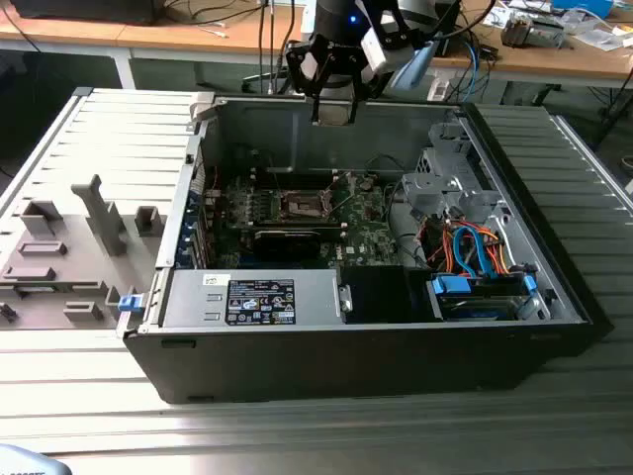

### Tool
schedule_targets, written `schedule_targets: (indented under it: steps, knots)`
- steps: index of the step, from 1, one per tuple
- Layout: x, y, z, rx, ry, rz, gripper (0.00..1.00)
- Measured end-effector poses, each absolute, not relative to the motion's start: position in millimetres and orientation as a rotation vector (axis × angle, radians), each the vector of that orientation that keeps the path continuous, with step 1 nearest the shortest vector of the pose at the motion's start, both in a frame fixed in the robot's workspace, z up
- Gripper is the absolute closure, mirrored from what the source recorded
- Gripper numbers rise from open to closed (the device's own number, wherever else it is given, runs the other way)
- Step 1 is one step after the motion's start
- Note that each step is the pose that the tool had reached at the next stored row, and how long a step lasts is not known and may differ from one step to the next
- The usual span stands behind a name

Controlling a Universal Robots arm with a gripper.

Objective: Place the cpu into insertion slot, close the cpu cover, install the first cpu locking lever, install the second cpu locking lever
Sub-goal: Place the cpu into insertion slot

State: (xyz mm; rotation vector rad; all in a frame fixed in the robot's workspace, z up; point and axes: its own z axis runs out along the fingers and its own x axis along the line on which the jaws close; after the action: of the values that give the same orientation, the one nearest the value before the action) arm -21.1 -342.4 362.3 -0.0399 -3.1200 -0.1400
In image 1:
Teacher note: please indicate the blue disk carrier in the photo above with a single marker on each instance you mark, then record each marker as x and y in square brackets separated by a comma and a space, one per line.
[447, 287]

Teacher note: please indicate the black plastic duct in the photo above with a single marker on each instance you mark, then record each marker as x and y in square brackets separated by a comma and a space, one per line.
[376, 294]

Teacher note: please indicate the pale blue teach pendant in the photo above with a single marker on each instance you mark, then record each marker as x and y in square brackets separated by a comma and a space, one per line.
[413, 71]

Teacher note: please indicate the black PC case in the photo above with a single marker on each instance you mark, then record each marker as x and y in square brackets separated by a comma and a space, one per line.
[346, 366]

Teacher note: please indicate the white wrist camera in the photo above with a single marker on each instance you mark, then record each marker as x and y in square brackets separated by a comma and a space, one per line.
[310, 66]
[373, 49]

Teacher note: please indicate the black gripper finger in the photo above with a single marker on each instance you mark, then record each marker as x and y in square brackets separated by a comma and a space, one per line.
[352, 111]
[316, 111]

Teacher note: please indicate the clear plastic bag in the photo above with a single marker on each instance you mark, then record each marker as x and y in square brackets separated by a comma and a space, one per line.
[601, 39]

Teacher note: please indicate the white power adapter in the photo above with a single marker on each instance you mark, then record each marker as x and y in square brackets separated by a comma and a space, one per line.
[438, 90]

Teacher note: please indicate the green motherboard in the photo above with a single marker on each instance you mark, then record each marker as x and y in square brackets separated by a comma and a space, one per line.
[368, 232]

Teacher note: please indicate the green RAM stick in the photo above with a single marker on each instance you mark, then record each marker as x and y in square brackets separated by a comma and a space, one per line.
[59, 288]

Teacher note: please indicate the grey rounded device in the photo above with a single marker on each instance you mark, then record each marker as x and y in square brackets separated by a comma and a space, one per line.
[25, 462]

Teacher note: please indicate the CPU socket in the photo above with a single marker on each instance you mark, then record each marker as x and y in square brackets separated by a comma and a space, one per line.
[301, 205]

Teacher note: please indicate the blue box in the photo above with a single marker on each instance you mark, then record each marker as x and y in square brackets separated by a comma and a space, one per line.
[583, 5]

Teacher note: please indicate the grey parts rack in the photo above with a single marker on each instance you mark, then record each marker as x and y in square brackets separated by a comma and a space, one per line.
[84, 269]

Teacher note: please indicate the black flat box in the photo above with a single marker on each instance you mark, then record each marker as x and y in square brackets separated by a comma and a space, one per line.
[84, 10]

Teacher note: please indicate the metal CPU cooler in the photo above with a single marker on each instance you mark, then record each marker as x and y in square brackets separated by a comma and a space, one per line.
[524, 32]

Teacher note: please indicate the wooden desk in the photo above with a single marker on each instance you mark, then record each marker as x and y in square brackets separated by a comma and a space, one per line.
[544, 64]
[148, 37]

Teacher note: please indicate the silver power supply unit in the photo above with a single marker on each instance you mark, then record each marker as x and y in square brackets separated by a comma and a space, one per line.
[193, 297]

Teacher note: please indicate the silver drive cage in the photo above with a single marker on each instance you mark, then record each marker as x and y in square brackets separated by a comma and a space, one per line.
[427, 190]

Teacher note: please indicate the grey case corner bracket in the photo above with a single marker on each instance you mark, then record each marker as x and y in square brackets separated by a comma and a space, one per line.
[203, 106]

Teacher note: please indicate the black graphics card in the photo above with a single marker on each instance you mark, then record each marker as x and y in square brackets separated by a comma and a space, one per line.
[287, 245]

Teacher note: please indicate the black upright box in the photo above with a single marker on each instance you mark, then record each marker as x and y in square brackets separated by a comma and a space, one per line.
[443, 45]

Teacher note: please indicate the metal locking lever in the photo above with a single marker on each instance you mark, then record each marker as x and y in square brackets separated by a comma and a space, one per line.
[277, 180]

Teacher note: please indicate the silver CPU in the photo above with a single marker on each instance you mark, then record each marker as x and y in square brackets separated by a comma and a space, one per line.
[334, 115]

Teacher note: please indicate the blue case latch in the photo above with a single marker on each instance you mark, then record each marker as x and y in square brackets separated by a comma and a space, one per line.
[129, 303]

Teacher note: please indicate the silver metal bracket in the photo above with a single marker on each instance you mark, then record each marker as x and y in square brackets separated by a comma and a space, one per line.
[447, 138]

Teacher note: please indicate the hard disk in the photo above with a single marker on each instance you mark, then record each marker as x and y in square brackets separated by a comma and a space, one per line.
[475, 311]

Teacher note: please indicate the black chair base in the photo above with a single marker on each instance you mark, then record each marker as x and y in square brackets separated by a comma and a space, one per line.
[259, 78]

